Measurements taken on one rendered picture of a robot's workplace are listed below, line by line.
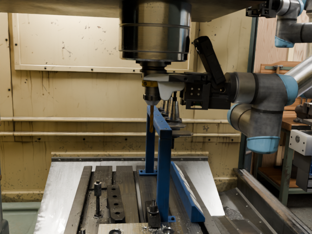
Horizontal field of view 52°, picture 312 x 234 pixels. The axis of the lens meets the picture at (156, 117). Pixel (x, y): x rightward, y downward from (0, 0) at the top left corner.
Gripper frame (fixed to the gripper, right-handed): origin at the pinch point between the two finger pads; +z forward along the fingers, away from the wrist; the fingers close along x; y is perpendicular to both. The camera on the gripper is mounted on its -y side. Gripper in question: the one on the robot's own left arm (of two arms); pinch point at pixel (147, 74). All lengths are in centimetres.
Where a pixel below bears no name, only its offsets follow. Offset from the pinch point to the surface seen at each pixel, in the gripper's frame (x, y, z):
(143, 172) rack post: 68, 50, -7
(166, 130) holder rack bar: 23.1, 18.6, -9.1
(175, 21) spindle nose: -7.3, -11.3, -4.2
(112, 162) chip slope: 99, 57, 8
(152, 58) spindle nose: -7.7, -3.8, 0.0
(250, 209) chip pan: 74, 72, -65
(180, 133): 22.2, 19.5, -13.3
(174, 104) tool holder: 39.6, 13.0, -14.0
